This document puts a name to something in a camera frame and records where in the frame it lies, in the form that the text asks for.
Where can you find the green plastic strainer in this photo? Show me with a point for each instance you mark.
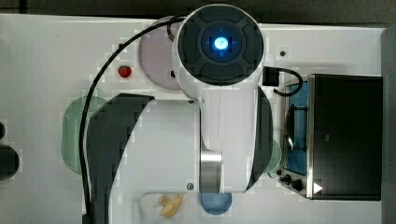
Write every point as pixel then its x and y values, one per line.
pixel 70 134

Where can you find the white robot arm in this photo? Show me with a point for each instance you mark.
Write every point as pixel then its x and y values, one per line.
pixel 218 139

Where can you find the lilac round plate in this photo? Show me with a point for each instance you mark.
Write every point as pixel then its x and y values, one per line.
pixel 155 57

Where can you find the red toy strawberry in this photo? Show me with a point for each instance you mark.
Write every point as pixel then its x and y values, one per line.
pixel 125 71

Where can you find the blue plastic cup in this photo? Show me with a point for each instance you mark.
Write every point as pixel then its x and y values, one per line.
pixel 216 203

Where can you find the peeled toy banana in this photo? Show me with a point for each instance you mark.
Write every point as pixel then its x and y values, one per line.
pixel 171 204

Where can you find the black toaster oven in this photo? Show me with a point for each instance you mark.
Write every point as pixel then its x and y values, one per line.
pixel 332 138

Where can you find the black round base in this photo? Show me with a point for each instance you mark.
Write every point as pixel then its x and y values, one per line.
pixel 9 162

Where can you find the black round weight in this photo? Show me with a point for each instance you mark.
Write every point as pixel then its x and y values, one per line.
pixel 2 130

